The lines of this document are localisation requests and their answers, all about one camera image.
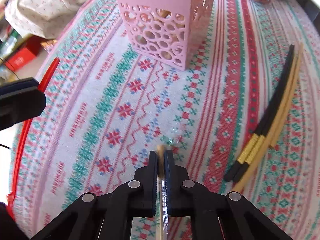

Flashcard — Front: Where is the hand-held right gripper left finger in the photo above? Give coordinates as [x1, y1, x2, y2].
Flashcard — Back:
[30, 151, 158, 240]

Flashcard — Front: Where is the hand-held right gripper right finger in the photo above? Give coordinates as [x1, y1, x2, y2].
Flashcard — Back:
[165, 151, 293, 240]

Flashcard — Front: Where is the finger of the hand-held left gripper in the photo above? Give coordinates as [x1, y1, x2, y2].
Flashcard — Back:
[0, 77, 47, 131]

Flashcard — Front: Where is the red plastic spoon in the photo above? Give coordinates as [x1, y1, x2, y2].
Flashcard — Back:
[7, 57, 61, 205]

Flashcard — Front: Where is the black chopstick with gold band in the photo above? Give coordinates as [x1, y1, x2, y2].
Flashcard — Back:
[223, 44, 295, 182]
[232, 45, 297, 184]

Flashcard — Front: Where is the red box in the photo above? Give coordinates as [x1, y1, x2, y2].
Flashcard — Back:
[4, 39, 38, 72]

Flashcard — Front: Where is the clear plastic scrap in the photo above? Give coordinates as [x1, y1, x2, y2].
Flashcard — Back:
[162, 126, 187, 147]

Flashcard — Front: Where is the gold patterned box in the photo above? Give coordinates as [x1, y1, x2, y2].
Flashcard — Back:
[40, 39, 58, 53]

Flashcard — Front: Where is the white floral cloth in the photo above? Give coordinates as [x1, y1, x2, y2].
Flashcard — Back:
[4, 0, 112, 39]

